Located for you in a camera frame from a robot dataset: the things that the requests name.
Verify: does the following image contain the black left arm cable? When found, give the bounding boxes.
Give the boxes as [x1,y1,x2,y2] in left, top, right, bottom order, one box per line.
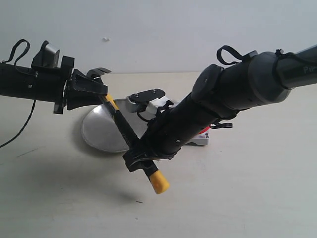
[0,39,37,149]

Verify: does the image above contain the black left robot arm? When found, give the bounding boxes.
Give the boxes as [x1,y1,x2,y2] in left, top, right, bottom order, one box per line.
[0,56,110,115]

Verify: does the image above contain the black yellow claw hammer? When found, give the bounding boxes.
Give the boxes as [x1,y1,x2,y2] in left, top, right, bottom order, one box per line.
[99,94,170,194]

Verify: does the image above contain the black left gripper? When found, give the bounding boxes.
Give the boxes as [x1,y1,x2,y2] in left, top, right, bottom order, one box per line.
[53,56,108,115]

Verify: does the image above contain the round steel plate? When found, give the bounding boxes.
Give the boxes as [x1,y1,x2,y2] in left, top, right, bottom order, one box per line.
[81,99,147,153]

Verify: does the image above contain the red dome push button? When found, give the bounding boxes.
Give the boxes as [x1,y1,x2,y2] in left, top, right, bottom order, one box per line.
[186,127,210,146]

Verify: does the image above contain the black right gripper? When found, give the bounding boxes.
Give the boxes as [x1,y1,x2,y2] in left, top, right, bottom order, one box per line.
[132,119,178,161]

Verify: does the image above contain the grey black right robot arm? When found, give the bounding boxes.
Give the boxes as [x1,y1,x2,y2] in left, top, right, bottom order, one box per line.
[123,46,317,172]

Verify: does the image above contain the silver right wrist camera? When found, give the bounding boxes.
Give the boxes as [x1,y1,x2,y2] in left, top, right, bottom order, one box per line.
[125,88,175,114]

